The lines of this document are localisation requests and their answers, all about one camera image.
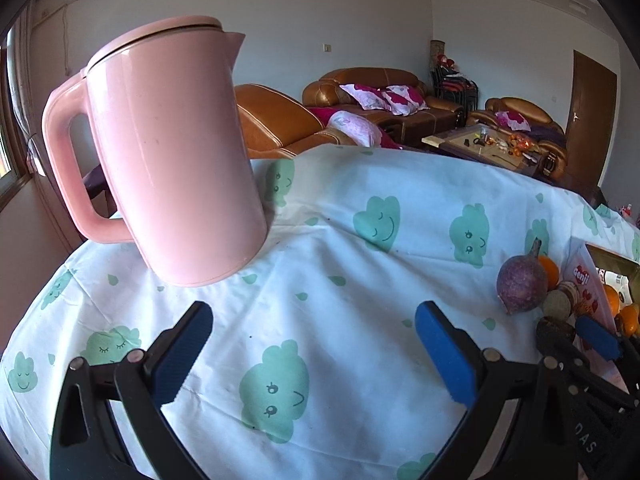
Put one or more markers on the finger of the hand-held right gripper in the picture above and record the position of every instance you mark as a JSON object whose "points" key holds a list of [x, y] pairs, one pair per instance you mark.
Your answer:
{"points": [[575, 360], [595, 335]]}

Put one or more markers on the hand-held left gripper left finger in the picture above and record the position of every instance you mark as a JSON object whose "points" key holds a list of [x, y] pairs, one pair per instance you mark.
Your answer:
{"points": [[180, 355]]}

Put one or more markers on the wooden coffee table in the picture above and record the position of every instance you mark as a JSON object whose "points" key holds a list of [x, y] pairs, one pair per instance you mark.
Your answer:
{"points": [[465, 152]]}

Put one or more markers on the white magenta flower pillow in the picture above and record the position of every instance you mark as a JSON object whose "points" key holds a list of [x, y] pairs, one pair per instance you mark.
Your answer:
{"points": [[514, 120], [362, 96], [405, 100]]}

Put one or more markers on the pink electric kettle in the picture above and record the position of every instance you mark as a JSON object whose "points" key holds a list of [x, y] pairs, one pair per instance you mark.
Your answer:
{"points": [[170, 160]]}

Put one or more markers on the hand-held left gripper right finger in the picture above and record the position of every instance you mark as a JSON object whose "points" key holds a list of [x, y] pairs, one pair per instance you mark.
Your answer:
{"points": [[447, 355]]}

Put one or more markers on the brown leather sofa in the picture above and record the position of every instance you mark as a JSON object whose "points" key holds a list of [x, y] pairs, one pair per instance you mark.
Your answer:
{"points": [[370, 77]]}

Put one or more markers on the pile of oranges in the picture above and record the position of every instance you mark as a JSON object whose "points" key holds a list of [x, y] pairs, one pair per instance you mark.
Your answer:
{"points": [[522, 142]]}

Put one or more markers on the stack of black chairs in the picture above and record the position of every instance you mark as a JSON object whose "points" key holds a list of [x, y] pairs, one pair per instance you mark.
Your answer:
{"points": [[455, 92]]}

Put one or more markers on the round brown cookie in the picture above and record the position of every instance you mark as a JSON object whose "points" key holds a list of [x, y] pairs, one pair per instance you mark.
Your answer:
{"points": [[557, 305]]}

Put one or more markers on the purple passion fruit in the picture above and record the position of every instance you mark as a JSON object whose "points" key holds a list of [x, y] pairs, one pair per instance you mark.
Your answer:
{"points": [[517, 285]]}

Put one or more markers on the purple blanket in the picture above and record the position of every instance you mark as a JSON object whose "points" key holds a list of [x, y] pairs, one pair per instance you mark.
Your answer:
{"points": [[547, 132]]}

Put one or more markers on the brown leather armchair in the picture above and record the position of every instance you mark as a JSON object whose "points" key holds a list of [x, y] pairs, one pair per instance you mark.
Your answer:
{"points": [[520, 105], [280, 115]]}

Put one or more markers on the pale pink pillow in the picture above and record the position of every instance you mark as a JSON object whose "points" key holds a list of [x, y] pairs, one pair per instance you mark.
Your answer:
{"points": [[355, 127]]}

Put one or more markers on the white green cloud tablecloth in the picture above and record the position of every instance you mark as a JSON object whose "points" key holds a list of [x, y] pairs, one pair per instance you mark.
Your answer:
{"points": [[325, 270]]}

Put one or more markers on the pink tin box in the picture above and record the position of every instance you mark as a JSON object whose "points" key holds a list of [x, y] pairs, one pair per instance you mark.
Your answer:
{"points": [[582, 275]]}

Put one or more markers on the brown wooden door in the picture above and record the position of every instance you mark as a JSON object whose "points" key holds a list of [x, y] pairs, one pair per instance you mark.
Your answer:
{"points": [[592, 120]]}

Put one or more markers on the small orange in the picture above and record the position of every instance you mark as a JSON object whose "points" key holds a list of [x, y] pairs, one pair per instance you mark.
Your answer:
{"points": [[629, 320], [549, 270], [611, 300]]}

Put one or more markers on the magenta cloth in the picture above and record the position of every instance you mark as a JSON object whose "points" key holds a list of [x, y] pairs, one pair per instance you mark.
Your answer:
{"points": [[322, 112]]}

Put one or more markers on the dark round fruit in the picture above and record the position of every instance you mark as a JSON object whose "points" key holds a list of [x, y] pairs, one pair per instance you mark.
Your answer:
{"points": [[552, 327]]}

